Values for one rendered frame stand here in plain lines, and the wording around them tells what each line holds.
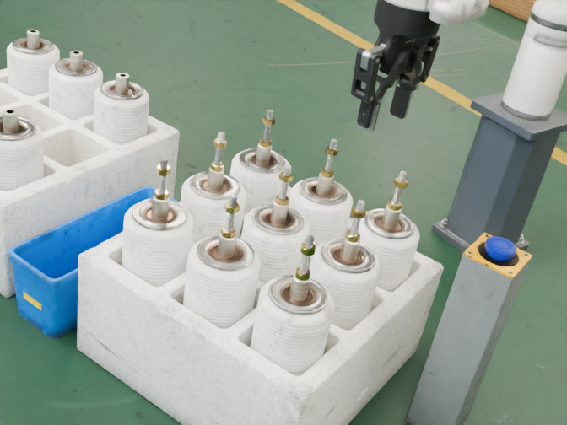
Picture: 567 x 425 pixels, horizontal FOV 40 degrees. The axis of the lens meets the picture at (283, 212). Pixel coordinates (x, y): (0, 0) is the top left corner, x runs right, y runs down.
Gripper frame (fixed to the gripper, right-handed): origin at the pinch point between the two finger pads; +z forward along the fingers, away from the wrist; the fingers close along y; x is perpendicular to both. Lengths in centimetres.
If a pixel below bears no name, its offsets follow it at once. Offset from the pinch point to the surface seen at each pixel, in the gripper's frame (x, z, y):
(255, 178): -22.5, 22.5, -5.1
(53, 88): -68, 25, 0
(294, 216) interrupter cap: -10.9, 21.5, -0.9
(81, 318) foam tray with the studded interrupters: -28, 40, 23
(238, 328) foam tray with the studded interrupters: -4.2, 28.9, 15.8
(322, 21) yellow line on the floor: -108, 47, -131
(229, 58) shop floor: -100, 47, -79
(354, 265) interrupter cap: 1.8, 21.6, 0.9
